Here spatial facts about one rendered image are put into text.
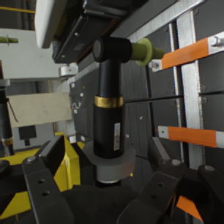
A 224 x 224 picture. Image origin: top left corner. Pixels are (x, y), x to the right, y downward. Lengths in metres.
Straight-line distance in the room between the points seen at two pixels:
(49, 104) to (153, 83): 4.28
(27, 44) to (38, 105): 1.55
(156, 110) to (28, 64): 4.36
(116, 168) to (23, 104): 4.36
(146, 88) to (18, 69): 4.31
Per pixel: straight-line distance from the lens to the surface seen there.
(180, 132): 0.33
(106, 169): 0.23
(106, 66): 0.21
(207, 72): 0.30
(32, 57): 4.67
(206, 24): 0.31
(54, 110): 4.58
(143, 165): 0.44
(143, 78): 0.38
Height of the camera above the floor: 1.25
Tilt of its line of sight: 28 degrees down
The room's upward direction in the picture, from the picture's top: 98 degrees counter-clockwise
